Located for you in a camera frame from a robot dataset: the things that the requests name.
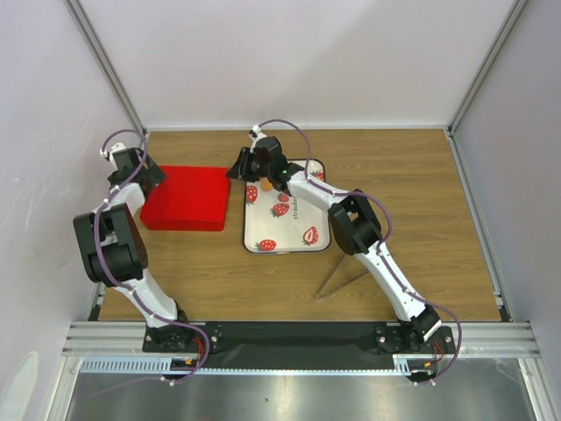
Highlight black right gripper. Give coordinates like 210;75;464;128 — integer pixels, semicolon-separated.
225;148;272;184

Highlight red box lid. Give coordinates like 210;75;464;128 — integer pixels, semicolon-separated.
140;166;231;232

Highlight metal tongs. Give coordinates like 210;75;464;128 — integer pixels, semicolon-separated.
313;255;368;301

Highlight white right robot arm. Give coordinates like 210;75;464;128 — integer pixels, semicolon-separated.
227;125;442;353

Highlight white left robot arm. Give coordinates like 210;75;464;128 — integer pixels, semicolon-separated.
73;143;194;353

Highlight orange round cookie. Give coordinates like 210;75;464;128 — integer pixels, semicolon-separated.
259;179;273;192

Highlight white strawberry print tray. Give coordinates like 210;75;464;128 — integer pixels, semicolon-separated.
243;181;331;253

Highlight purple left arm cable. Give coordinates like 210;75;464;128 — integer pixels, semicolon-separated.
92;128;211;387

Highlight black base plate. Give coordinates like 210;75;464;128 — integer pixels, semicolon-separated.
142;321;457;369

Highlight aluminium frame rail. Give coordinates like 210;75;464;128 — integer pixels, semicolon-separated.
62;321;540;359

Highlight white slotted cable duct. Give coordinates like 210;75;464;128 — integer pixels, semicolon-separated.
81;356;412;376

